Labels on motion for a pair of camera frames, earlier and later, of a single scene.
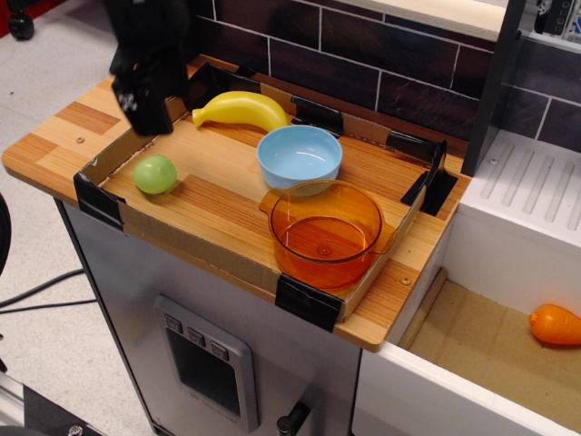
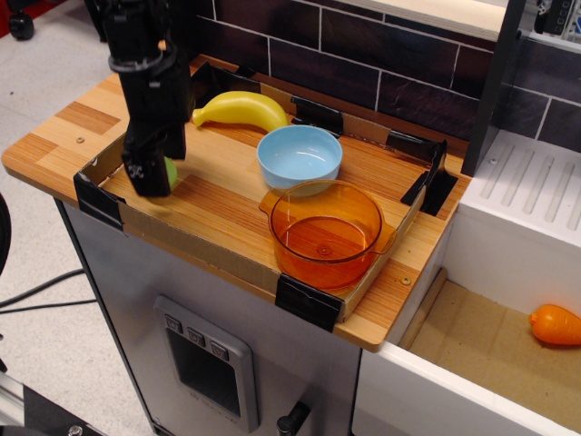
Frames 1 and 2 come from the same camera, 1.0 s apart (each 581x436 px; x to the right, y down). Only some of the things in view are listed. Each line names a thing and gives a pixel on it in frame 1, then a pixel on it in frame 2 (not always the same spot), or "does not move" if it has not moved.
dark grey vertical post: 496,85 does not move
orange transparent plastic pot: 326,232 does not move
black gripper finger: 175,78 -> 175,144
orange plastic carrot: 554,324 does not move
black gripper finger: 142,97 -> 144,158
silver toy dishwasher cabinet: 202,354 does not move
